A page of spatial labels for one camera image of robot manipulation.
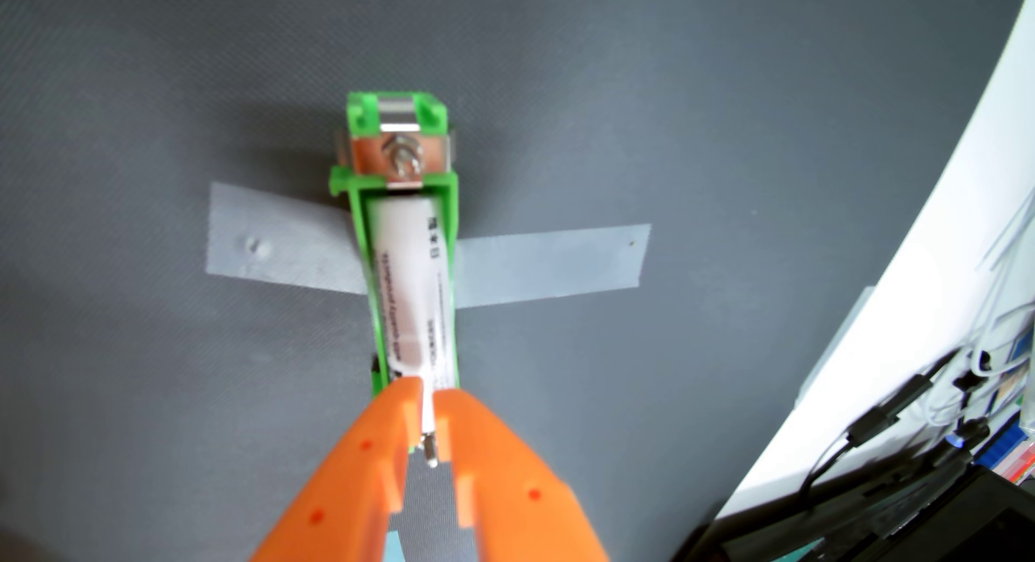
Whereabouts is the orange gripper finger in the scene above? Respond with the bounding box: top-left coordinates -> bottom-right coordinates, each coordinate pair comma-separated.
434,388 -> 611,562
251,378 -> 423,562

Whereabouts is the white cylindrical battery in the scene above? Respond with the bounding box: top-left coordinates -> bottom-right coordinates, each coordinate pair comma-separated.
368,196 -> 452,438

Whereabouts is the green battery holder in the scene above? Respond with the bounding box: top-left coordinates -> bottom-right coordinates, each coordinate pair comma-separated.
328,92 -> 460,470

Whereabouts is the dark grey table mat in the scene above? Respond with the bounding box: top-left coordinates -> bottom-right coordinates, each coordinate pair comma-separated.
0,0 -> 1032,562

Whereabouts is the black Dell laptop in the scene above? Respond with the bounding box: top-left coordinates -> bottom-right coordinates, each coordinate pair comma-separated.
671,465 -> 1035,562

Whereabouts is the blue orange small box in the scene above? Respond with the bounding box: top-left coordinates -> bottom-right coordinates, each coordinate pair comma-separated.
974,420 -> 1035,482

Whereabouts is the black adapter cable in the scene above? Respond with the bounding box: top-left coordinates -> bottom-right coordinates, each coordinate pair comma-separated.
801,368 -> 939,498

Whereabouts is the black usb plug cable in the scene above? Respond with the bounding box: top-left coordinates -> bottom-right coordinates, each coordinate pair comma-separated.
954,352 -> 996,466

